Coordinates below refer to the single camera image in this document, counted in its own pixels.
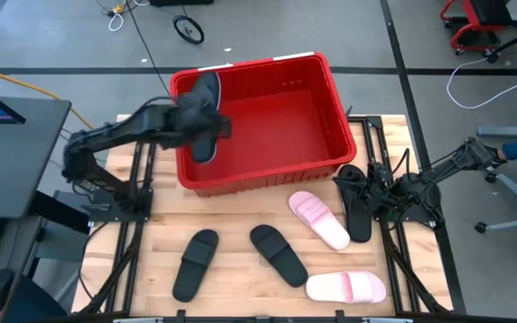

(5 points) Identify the black frame rail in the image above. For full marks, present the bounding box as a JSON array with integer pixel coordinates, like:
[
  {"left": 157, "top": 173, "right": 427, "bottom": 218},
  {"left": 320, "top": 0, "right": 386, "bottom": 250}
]
[{"left": 38, "top": 308, "right": 517, "bottom": 323}]

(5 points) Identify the yellow floor cable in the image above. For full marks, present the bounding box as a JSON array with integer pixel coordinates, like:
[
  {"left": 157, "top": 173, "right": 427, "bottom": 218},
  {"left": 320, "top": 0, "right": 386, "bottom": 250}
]
[{"left": 0, "top": 62, "right": 95, "bottom": 130}]

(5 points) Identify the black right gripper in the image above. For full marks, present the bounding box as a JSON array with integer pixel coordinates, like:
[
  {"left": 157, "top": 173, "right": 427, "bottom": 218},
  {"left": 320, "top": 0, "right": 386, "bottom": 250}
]
[{"left": 332, "top": 161, "right": 397, "bottom": 212}]

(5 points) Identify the long black floor cable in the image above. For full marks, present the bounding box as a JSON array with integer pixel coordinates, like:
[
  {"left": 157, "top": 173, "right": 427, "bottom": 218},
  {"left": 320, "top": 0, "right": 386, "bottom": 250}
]
[{"left": 125, "top": 0, "right": 171, "bottom": 96}]

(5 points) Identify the large red plastic bin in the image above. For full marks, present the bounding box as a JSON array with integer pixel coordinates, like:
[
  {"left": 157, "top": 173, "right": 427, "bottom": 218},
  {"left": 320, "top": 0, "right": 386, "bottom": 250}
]
[{"left": 169, "top": 50, "right": 358, "bottom": 198}]

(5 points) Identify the red frame chair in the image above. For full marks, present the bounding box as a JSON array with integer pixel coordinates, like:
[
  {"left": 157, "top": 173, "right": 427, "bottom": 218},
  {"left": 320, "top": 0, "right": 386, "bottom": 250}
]
[{"left": 439, "top": 0, "right": 511, "bottom": 57}]

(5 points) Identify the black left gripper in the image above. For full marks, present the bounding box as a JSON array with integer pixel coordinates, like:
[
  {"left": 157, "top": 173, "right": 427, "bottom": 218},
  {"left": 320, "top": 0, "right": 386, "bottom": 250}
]
[{"left": 162, "top": 92, "right": 233, "bottom": 149}]

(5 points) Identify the pink rubber slide sandal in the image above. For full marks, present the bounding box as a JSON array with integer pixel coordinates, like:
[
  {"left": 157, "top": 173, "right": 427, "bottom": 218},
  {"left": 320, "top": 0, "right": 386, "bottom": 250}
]
[
  {"left": 287, "top": 190, "right": 352, "bottom": 251},
  {"left": 305, "top": 270, "right": 388, "bottom": 305}
]

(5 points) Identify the black rubber slide sandal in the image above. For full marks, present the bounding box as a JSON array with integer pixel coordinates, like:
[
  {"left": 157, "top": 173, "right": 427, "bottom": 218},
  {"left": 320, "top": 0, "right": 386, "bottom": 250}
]
[
  {"left": 337, "top": 163, "right": 373, "bottom": 244},
  {"left": 189, "top": 70, "right": 223, "bottom": 165},
  {"left": 249, "top": 223, "right": 309, "bottom": 289},
  {"left": 171, "top": 228, "right": 220, "bottom": 303}
]

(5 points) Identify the coiled black cable ring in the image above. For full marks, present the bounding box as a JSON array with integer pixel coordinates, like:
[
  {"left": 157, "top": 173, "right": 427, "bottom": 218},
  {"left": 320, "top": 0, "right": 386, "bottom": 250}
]
[{"left": 171, "top": 14, "right": 206, "bottom": 46}]

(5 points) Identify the long white floor cable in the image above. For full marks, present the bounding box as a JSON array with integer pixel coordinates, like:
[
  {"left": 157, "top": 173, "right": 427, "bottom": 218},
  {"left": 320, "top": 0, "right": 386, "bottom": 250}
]
[{"left": 445, "top": 56, "right": 517, "bottom": 110}]

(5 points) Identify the short white cable loop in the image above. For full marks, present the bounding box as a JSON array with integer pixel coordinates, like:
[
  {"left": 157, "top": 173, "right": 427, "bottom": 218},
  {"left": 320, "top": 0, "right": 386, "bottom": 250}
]
[{"left": 107, "top": 10, "right": 126, "bottom": 33}]

